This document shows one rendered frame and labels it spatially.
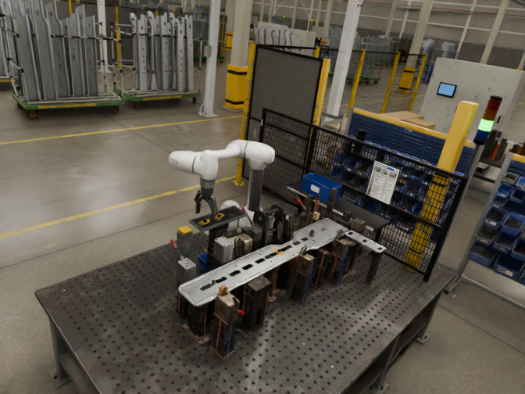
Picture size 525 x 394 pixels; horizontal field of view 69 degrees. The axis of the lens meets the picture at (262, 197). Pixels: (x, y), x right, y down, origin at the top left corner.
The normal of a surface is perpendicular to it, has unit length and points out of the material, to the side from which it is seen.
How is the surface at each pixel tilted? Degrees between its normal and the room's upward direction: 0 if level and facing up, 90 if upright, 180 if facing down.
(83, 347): 0
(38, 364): 0
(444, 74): 90
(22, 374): 0
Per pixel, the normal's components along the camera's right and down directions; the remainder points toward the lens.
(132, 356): 0.13, -0.89
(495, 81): -0.70, 0.23
